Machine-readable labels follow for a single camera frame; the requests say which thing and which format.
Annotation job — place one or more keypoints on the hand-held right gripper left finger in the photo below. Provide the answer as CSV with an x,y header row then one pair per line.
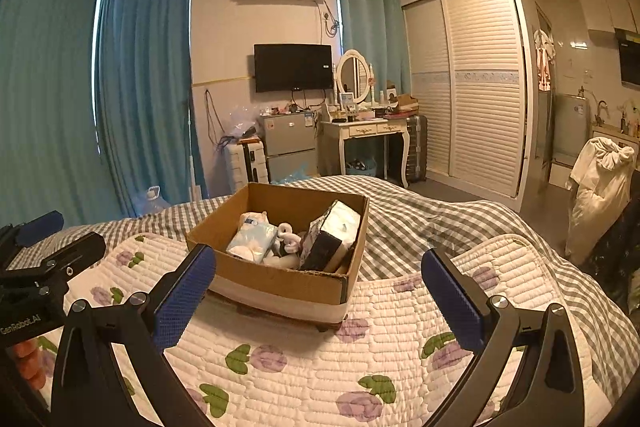
x,y
185,302

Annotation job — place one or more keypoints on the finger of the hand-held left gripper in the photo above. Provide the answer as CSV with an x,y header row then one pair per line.
x,y
75,254
40,224

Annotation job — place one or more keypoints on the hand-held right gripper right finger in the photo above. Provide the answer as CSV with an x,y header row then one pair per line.
x,y
450,297

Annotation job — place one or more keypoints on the light blue tissue pack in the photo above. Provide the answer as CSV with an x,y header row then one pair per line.
x,y
252,239

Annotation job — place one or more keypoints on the cardboard box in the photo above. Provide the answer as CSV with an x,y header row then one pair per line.
x,y
280,287

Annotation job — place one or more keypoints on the large white plush toy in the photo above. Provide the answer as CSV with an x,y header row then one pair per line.
x,y
252,218

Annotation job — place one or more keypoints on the person's left hand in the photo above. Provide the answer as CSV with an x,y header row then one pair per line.
x,y
29,362

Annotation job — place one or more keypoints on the clear water jug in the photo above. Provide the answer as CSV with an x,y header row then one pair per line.
x,y
157,201

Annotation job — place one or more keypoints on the wide teal window curtain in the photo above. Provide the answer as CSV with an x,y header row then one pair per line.
x,y
50,97

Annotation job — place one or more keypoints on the white floral quilted mat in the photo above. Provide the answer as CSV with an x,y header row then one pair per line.
x,y
325,372

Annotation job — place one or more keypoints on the white ribbed suitcase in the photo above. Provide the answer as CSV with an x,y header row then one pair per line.
x,y
245,162

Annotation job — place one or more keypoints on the silver suitcase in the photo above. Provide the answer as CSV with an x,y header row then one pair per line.
x,y
415,147

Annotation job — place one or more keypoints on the teal curtain panel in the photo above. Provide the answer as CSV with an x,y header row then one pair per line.
x,y
150,92

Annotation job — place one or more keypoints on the white jacket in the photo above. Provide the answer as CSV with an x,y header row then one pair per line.
x,y
597,192

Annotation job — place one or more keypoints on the white vanity table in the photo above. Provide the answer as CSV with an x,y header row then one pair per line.
x,y
365,129

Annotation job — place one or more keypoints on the clear plastic bag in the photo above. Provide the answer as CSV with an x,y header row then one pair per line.
x,y
240,121

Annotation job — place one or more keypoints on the small silver fridge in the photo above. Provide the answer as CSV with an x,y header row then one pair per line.
x,y
287,142

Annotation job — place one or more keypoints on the grey washing machine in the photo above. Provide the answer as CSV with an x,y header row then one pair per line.
x,y
572,124

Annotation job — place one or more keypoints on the white louvered wardrobe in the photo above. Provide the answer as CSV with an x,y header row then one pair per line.
x,y
480,87

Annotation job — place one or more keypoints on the white oval vanity mirror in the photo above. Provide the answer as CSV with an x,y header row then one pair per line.
x,y
354,77

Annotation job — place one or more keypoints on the hanging pink clothes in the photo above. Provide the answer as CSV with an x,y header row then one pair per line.
x,y
544,57

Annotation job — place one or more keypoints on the light teal narrow curtain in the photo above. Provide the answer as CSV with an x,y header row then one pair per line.
x,y
370,27

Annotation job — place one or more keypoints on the black range hood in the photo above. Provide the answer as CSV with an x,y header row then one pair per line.
x,y
629,57

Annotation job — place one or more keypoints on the small photo frame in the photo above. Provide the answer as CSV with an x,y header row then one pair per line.
x,y
346,101

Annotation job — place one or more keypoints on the black wall television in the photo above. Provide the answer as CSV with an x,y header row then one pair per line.
x,y
292,67

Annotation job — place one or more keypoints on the white wall cabinets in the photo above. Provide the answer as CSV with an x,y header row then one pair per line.
x,y
605,7

